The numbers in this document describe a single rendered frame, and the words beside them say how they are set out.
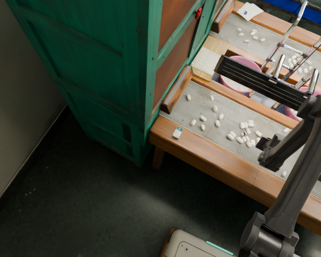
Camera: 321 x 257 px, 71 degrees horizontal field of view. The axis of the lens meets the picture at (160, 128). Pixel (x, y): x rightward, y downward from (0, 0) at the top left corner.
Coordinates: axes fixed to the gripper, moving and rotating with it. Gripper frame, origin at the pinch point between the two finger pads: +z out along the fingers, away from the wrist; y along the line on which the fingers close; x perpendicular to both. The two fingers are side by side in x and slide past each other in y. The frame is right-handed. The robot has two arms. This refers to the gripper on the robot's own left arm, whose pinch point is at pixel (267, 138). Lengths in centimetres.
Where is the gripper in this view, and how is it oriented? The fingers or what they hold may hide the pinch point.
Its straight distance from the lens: 126.5
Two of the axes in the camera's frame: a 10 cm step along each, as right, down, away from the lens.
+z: 3.3, -3.6, 8.7
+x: -3.5, 8.1, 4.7
